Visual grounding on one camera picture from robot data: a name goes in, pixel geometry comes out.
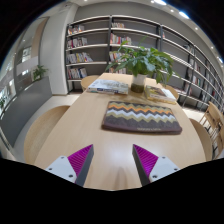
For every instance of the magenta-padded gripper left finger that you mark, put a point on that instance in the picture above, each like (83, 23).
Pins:
(65, 168)

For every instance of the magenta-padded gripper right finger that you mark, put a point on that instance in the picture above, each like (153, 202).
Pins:
(159, 168)

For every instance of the zigzag-patterned brown towel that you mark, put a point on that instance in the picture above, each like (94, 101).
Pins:
(141, 118)

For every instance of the round-backed light wooden chair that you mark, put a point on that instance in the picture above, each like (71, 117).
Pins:
(173, 91)
(43, 130)
(88, 80)
(202, 138)

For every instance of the yellow-green book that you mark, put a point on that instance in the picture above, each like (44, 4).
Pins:
(159, 94)

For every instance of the white book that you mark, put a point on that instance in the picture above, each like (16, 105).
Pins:
(108, 86)

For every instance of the small green background plant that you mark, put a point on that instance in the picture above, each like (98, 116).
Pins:
(39, 72)

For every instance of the green potted plant white pot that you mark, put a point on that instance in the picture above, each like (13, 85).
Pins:
(143, 63)

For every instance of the grey bookshelf unit with books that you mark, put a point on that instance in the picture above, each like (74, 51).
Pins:
(93, 43)

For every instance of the ceiling lights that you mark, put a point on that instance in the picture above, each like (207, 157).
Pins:
(183, 14)

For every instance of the open-frame wooden chair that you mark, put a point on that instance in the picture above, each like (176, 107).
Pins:
(213, 121)

